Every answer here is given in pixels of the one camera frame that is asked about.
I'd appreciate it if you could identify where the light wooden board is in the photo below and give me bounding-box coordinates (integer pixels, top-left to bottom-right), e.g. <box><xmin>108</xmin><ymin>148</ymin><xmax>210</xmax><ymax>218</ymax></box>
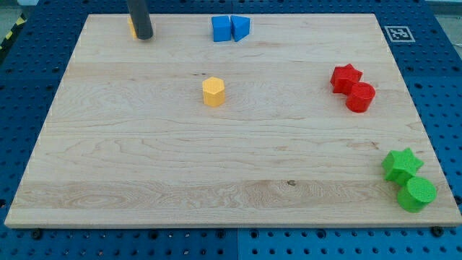
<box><xmin>5</xmin><ymin>14</ymin><xmax>461</xmax><ymax>229</ymax></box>

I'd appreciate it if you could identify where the black and yellow hazard tape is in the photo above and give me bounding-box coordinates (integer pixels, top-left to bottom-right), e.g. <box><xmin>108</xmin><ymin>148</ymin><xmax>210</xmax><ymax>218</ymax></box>
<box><xmin>1</xmin><ymin>14</ymin><xmax>27</xmax><ymax>52</ymax></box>

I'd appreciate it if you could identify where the red star block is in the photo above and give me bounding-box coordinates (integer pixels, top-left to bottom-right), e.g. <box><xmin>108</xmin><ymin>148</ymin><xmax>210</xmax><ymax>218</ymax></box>
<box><xmin>330</xmin><ymin>64</ymin><xmax>363</xmax><ymax>95</ymax></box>

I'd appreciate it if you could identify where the green cylinder block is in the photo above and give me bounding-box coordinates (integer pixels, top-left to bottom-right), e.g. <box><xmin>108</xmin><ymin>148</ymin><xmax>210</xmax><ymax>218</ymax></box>
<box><xmin>397</xmin><ymin>177</ymin><xmax>437</xmax><ymax>213</ymax></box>

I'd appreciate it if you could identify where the yellow block behind stick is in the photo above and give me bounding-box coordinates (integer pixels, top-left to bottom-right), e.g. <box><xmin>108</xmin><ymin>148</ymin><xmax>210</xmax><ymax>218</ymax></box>
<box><xmin>127</xmin><ymin>17</ymin><xmax>138</xmax><ymax>40</ymax></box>

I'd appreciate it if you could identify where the blue wedge block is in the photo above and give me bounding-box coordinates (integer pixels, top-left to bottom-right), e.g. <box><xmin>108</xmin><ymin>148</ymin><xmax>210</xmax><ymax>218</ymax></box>
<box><xmin>230</xmin><ymin>15</ymin><xmax>250</xmax><ymax>42</ymax></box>

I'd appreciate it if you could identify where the red cylinder block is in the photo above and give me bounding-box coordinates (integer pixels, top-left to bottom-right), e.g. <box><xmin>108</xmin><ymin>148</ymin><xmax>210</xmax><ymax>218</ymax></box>
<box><xmin>346</xmin><ymin>82</ymin><xmax>375</xmax><ymax>113</ymax></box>

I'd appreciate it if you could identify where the yellow hexagonal block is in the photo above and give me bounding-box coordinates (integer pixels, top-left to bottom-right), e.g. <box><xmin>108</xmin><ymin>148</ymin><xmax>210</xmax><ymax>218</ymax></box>
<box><xmin>202</xmin><ymin>77</ymin><xmax>225</xmax><ymax>107</ymax></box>

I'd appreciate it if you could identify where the green star block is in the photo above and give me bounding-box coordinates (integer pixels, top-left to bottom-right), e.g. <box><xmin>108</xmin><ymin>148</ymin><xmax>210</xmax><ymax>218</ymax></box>
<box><xmin>381</xmin><ymin>147</ymin><xmax>424</xmax><ymax>186</ymax></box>

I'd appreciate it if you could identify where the blue cube block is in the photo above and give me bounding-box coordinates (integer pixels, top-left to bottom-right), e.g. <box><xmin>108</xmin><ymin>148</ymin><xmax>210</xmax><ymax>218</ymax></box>
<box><xmin>211</xmin><ymin>16</ymin><xmax>231</xmax><ymax>42</ymax></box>

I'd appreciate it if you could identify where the white fiducial marker tag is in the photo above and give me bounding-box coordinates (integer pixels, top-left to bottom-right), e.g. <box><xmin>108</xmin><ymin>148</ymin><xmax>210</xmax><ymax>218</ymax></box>
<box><xmin>385</xmin><ymin>25</ymin><xmax>415</xmax><ymax>43</ymax></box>

